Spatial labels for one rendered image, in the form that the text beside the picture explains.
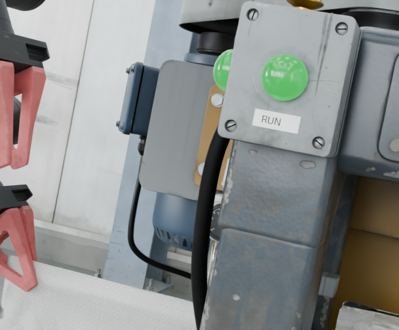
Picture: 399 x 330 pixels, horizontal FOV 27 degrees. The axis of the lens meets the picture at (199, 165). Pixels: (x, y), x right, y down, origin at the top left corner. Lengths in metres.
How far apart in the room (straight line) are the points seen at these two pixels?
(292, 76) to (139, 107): 0.53
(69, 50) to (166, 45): 1.02
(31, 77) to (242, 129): 0.21
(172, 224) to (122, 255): 4.65
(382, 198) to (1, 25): 0.39
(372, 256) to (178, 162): 0.27
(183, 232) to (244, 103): 0.51
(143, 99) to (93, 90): 5.23
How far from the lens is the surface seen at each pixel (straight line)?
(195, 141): 0.99
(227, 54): 0.55
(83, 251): 6.24
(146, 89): 1.02
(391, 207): 0.81
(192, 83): 1.00
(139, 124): 1.02
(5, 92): 0.64
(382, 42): 0.58
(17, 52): 0.66
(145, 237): 5.62
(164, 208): 1.05
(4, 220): 0.81
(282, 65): 0.52
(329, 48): 0.53
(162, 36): 5.62
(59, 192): 6.34
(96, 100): 6.23
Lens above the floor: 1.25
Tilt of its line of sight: 3 degrees down
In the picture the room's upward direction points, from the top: 11 degrees clockwise
